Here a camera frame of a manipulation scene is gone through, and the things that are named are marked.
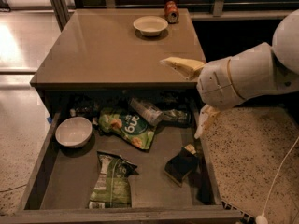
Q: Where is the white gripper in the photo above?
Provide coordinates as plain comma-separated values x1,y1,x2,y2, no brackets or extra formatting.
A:
160,57,245,139

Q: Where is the green jalapeno chip bag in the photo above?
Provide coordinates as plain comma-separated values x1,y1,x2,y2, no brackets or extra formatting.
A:
88,150,137,209

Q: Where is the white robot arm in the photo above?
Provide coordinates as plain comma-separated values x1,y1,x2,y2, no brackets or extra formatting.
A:
161,10,299,138

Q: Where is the green snack bag white logo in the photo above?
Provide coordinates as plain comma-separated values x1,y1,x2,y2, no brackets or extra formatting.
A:
98,107,156,150

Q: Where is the white bowl on counter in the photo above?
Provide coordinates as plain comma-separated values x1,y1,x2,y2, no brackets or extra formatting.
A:
133,16,168,36

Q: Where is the grey cabinet with counter top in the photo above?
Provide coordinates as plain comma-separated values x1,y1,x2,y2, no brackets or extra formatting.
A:
29,8,215,117

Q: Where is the open grey top drawer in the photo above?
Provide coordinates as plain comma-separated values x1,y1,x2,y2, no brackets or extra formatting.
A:
0,100,242,224

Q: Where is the dark crumpled bag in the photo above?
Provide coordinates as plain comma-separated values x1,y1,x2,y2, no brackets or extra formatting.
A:
68,94,99,119

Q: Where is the white bowl in drawer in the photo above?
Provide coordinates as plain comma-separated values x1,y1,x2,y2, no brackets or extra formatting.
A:
55,117,93,148

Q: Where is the clear plastic water bottle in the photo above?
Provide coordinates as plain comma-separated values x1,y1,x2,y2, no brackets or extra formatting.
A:
129,98,164,126

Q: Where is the blue yellow sponge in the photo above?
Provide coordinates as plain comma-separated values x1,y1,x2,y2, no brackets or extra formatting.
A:
164,144,199,187

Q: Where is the orange soda can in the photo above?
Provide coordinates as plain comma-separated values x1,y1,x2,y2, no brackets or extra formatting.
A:
164,1,179,23

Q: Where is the white cable with plug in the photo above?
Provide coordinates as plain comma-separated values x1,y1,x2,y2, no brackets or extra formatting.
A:
255,136,299,224

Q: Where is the metal window frame rail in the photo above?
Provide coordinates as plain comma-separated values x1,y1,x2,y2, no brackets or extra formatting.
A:
46,0,299,30

